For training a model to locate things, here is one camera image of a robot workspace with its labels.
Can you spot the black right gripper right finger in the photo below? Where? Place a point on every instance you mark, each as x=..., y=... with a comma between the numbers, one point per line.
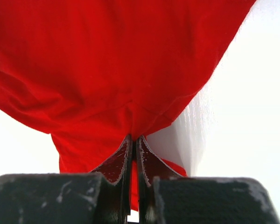
x=165, y=197

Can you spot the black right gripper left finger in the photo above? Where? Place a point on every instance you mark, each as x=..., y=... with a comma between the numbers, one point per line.
x=101, y=196

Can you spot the bright red t-shirt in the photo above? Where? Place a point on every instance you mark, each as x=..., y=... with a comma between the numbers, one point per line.
x=91, y=72

